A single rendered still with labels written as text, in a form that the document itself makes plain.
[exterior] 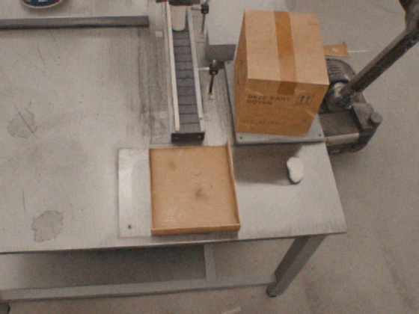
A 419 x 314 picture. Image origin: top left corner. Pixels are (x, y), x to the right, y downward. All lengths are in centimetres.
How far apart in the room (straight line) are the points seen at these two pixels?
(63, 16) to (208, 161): 80
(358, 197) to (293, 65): 129
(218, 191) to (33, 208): 56
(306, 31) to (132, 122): 63
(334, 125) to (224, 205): 116
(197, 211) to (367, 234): 127
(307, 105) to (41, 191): 85
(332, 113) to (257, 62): 117
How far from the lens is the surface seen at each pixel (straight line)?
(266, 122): 155
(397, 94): 314
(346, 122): 254
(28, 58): 186
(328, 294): 235
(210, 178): 151
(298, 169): 155
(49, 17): 193
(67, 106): 169
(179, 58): 174
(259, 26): 154
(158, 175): 150
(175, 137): 155
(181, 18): 179
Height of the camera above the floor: 214
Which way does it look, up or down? 57 degrees down
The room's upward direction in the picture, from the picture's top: 10 degrees clockwise
